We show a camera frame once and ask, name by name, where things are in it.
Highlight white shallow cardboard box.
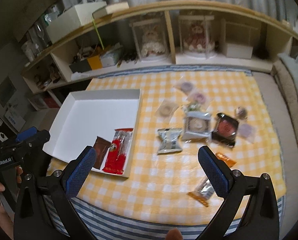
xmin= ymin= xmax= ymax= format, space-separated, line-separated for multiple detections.
xmin=42 ymin=88 xmax=142 ymax=178

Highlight beige ring cookie packet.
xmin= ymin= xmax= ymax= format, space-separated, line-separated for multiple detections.
xmin=155 ymin=99 xmax=179 ymax=120

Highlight white box in shelf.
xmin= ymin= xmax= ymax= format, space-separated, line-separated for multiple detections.
xmin=223 ymin=43 xmax=253 ymax=59

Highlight white doll in case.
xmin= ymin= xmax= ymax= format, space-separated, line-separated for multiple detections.
xmin=129 ymin=18 xmax=168 ymax=62

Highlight wine glass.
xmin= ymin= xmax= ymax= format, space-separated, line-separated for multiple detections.
xmin=35 ymin=22 xmax=49 ymax=47

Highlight white box on shelf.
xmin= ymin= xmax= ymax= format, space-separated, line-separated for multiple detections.
xmin=47 ymin=1 xmax=107 ymax=44

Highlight yellow white checkered cloth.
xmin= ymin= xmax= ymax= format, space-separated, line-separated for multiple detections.
xmin=51 ymin=109 xmax=277 ymax=196

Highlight wooden bedside shelf unit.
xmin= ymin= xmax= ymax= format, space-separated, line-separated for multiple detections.
xmin=21 ymin=0 xmax=298 ymax=94

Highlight red doll in case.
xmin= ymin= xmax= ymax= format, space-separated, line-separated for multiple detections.
xmin=178 ymin=15 xmax=216 ymax=59

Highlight red snack packet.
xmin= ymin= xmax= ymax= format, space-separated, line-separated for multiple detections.
xmin=102 ymin=128 xmax=133 ymax=175

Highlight silver orange snack packet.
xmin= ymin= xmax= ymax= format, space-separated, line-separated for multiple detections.
xmin=188 ymin=176 xmax=215 ymax=207

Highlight book on shelf top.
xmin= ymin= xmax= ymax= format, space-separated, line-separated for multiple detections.
xmin=92 ymin=2 xmax=129 ymax=20

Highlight yellow cardboard box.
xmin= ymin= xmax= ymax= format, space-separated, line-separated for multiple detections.
xmin=87 ymin=55 xmax=102 ymax=70

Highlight green white candy packet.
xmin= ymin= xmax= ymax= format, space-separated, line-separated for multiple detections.
xmin=183 ymin=102 xmax=204 ymax=113

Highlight tissue box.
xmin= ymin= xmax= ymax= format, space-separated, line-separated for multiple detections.
xmin=100 ymin=47 xmax=124 ymax=68

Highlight dark ball strawberry print packet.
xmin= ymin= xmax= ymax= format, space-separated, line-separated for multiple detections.
xmin=235 ymin=106 xmax=248 ymax=120

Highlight purple ring cookie packet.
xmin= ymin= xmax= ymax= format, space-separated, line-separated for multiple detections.
xmin=174 ymin=76 xmax=196 ymax=95

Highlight purple round cookie packet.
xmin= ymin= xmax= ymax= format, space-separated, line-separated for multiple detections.
xmin=237 ymin=123 xmax=256 ymax=143

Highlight pink ring cookie packet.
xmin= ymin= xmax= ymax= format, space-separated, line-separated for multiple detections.
xmin=187 ymin=90 xmax=212 ymax=108

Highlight white grey snack bag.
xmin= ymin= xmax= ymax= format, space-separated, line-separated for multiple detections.
xmin=157 ymin=128 xmax=182 ymax=154

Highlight brown snack packet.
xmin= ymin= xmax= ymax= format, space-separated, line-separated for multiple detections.
xmin=93 ymin=137 xmax=111 ymax=170

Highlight beige folded blanket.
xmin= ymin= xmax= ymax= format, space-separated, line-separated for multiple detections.
xmin=271 ymin=59 xmax=298 ymax=165

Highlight black boxed red mooncake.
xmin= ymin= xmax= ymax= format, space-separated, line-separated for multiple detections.
xmin=211 ymin=113 xmax=239 ymax=148

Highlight clear boxed mooncake beige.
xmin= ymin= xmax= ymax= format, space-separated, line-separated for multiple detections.
xmin=182 ymin=111 xmax=211 ymax=141

